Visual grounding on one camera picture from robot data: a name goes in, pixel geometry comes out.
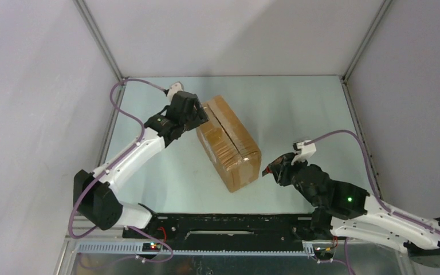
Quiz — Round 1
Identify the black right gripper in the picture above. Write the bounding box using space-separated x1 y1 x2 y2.
268 153 319 207

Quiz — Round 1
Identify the brown cardboard express box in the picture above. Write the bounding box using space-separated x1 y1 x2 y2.
197 96 262 193

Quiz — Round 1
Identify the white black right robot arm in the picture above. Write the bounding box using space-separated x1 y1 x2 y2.
262 152 440 268

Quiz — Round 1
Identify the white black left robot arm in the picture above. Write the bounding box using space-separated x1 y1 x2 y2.
73 90 209 239

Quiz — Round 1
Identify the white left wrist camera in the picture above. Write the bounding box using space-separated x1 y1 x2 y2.
166 81 184 97

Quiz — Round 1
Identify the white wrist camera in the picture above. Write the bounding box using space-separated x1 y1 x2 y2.
166 81 184 97
293 140 317 162

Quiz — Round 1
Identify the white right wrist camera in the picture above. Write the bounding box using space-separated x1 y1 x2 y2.
293 140 317 162

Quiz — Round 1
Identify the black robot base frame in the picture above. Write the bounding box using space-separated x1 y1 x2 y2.
120 213 344 261

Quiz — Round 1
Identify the aluminium left corner post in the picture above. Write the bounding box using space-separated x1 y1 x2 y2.
74 0 125 81

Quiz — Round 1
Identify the aluminium corner post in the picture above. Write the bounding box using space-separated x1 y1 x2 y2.
341 0 393 84
74 0 125 81

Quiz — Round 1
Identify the aluminium right corner post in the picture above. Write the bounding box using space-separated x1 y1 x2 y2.
341 0 393 84

